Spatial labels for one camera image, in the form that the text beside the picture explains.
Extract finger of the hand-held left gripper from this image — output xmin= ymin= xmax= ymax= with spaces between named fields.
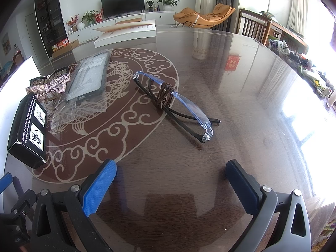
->
xmin=0 ymin=173 xmax=25 ymax=198

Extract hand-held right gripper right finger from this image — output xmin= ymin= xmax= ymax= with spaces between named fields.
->
xmin=226 ymin=160 xmax=313 ymax=252

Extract phone case in clear package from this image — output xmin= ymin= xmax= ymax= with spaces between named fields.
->
xmin=49 ymin=48 xmax=114 ymax=133

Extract orange lounge chair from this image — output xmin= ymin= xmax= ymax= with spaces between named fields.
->
xmin=173 ymin=3 xmax=236 ymax=29

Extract brown cardboard box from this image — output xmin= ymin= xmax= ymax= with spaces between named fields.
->
xmin=51 ymin=39 xmax=80 ymax=58

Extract bushy green potted plant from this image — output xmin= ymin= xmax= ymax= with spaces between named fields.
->
xmin=81 ymin=10 xmax=98 ymax=25

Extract black television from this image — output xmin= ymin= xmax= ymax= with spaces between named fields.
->
xmin=101 ymin=0 xmax=145 ymax=18

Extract large green potted plant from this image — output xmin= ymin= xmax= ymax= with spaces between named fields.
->
xmin=157 ymin=0 xmax=181 ymax=11

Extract pile of small clutter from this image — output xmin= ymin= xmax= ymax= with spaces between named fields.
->
xmin=270 ymin=38 xmax=336 ymax=100

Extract dark display cabinet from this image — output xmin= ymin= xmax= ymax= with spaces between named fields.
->
xmin=34 ymin=0 xmax=70 ymax=58

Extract white sheer curtain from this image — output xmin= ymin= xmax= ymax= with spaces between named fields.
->
xmin=287 ymin=0 xmax=319 ymax=34

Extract rhinestone bow hair clip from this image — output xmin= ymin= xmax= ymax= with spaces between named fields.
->
xmin=25 ymin=70 xmax=71 ymax=111

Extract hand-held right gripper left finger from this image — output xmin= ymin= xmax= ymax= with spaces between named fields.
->
xmin=31 ymin=159 xmax=117 ymax=252

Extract red flower bouquet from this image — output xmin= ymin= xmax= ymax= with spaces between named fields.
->
xmin=66 ymin=14 xmax=80 ymax=32

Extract brown hair tie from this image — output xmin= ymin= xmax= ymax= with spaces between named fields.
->
xmin=154 ymin=82 xmax=176 ymax=110

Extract blue rimless glasses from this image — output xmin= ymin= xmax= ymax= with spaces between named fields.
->
xmin=133 ymin=71 xmax=221 ymax=144

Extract white television cabinet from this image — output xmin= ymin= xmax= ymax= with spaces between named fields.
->
xmin=67 ymin=10 xmax=177 ymax=42

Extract black cardboard box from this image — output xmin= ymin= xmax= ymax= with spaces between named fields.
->
xmin=7 ymin=92 xmax=48 ymax=170

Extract flat white cardboard box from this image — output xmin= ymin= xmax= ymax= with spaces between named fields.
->
xmin=94 ymin=18 xmax=157 ymax=48

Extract wooden chair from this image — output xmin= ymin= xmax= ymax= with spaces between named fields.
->
xmin=239 ymin=9 xmax=271 ymax=45

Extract patterned floor rug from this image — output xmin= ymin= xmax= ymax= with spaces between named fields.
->
xmin=307 ymin=202 xmax=336 ymax=252

